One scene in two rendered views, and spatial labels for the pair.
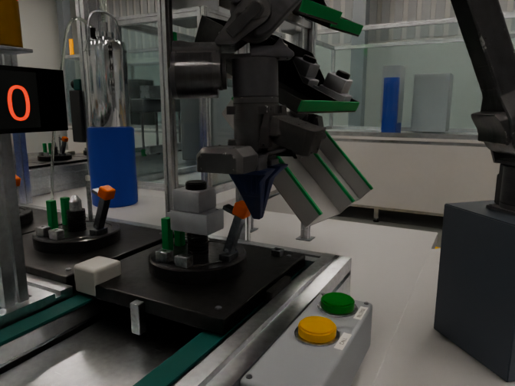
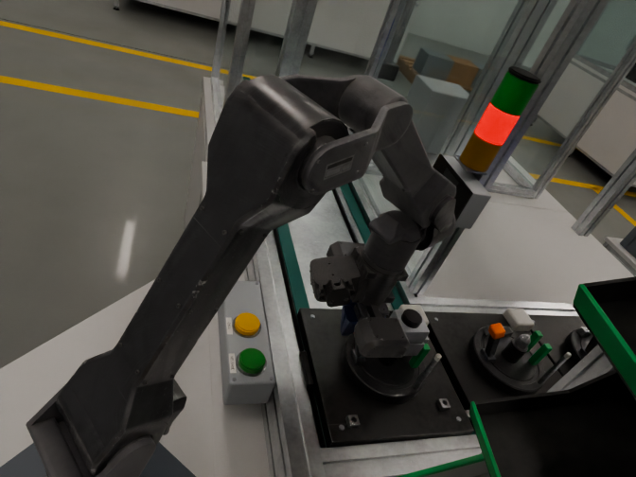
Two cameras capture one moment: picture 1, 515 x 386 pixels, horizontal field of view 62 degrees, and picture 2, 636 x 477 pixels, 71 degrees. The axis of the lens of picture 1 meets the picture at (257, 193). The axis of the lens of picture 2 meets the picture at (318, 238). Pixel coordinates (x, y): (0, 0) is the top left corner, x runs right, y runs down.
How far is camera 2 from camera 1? 0.92 m
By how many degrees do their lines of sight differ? 111
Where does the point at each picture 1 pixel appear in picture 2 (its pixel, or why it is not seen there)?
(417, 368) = (184, 451)
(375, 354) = (222, 450)
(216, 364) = (276, 285)
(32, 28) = not seen: outside the picture
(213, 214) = not seen: hidden behind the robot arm
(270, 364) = (254, 293)
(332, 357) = (228, 309)
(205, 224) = not seen: hidden behind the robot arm
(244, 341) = (278, 305)
